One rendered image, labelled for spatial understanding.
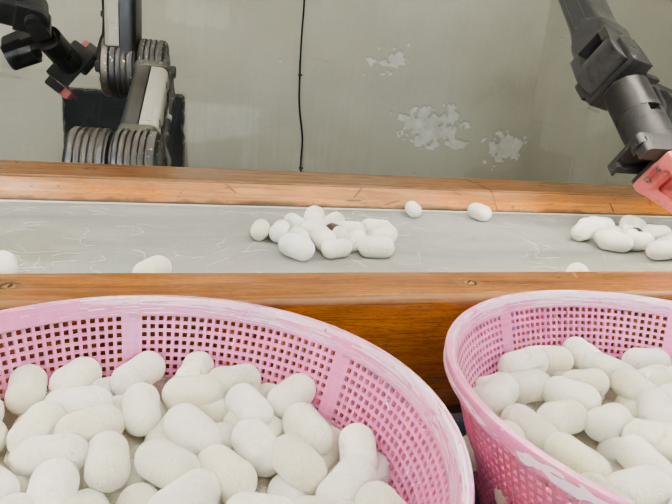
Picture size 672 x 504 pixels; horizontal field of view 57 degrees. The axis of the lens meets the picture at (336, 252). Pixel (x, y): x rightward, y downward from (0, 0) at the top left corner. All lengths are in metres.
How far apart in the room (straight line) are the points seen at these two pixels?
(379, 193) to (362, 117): 2.00
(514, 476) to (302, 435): 0.10
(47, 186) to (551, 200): 0.64
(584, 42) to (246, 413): 0.76
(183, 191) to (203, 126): 1.88
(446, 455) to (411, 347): 0.18
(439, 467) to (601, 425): 0.12
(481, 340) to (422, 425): 0.13
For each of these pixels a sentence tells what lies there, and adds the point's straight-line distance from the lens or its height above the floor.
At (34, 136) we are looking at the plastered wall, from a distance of 2.61.
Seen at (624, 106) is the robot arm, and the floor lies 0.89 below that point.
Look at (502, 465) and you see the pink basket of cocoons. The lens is 0.30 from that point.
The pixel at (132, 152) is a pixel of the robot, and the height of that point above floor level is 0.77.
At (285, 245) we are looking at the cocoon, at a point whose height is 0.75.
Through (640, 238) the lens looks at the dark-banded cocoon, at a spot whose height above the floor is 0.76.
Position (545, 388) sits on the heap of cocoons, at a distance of 0.39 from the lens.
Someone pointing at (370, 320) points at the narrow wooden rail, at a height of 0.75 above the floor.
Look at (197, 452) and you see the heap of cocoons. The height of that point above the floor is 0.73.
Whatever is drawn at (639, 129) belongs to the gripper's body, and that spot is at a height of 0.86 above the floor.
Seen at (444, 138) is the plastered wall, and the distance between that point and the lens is 2.96.
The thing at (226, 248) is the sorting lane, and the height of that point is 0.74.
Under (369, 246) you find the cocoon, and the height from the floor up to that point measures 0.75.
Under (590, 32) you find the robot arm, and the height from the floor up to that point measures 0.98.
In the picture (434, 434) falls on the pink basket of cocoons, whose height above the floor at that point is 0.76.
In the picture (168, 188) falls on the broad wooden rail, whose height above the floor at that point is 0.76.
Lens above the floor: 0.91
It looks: 17 degrees down
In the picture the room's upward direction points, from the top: 5 degrees clockwise
